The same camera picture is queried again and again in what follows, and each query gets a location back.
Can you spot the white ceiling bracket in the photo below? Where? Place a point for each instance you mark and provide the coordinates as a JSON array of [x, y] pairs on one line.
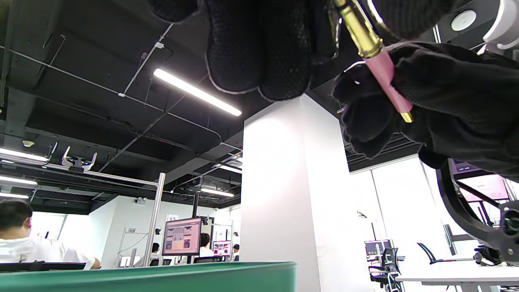
[[79, 162]]

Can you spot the pink fountain pen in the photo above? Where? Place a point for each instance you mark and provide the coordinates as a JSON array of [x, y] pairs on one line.
[[383, 69]]

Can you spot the white metal rail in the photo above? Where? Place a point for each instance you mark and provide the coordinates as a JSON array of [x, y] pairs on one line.
[[121, 178]]

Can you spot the person's right hand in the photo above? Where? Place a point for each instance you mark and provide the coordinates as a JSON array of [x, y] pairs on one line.
[[466, 101]]

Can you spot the black lattice wrist camera mount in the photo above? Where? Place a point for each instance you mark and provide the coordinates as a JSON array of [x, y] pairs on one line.
[[450, 202]]

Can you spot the green plastic bin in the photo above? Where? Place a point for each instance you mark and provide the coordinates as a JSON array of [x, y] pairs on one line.
[[162, 280]]

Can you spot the person's left hand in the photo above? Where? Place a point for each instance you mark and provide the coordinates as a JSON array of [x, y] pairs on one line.
[[259, 44]]

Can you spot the small computer monitor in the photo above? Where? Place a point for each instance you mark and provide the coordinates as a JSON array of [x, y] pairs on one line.
[[222, 248]]

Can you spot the black mesh office chair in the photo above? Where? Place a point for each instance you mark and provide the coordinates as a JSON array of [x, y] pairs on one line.
[[40, 266]]

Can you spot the white metal post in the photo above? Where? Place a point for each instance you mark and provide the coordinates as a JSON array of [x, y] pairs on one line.
[[155, 219]]

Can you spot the white desk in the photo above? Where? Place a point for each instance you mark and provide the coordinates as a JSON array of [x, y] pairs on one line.
[[458, 273]]

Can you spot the white round ceiling disc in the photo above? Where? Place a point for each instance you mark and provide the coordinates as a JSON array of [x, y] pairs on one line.
[[464, 20]]

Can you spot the ceiling light strips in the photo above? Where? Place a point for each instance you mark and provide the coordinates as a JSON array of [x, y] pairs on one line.
[[194, 91]]

